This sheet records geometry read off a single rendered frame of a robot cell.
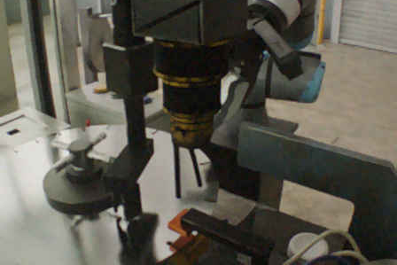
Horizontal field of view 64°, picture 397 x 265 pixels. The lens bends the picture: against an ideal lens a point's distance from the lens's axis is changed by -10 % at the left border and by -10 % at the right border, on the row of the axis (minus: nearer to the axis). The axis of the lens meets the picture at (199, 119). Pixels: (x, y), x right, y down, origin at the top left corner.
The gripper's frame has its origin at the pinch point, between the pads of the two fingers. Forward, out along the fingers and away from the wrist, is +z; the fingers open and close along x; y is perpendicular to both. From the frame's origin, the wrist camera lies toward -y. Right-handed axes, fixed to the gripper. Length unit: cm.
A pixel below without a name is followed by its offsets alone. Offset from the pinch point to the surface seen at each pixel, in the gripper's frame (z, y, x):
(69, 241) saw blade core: 23.4, -8.6, 9.1
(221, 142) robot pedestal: -8.6, 24.2, -36.9
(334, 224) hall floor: -32, 20, -143
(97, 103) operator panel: 6.6, 36.5, -8.6
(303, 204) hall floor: -34, 42, -144
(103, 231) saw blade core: 20.4, -9.3, 7.1
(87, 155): 15.7, -1.3, 9.3
